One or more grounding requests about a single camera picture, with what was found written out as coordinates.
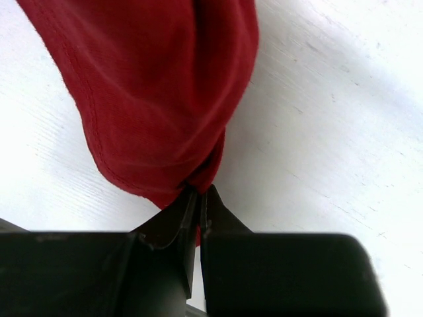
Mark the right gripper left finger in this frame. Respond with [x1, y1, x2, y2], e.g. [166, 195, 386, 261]
[133, 190, 198, 297]

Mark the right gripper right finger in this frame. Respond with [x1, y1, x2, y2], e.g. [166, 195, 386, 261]
[200, 185, 252, 236]

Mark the red t shirt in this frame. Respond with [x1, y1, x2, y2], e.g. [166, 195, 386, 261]
[15, 0, 260, 248]

